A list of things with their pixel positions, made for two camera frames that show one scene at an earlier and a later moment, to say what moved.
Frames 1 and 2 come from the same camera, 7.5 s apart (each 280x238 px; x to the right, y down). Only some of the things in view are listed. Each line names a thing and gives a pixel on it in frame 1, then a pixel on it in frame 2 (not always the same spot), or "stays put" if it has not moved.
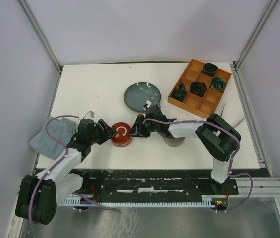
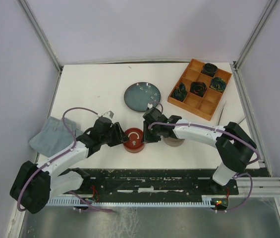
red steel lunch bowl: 121,145 -> 134,150
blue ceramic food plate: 138,94 stays put
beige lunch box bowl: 174,142 stays put
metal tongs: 222,112 stays put
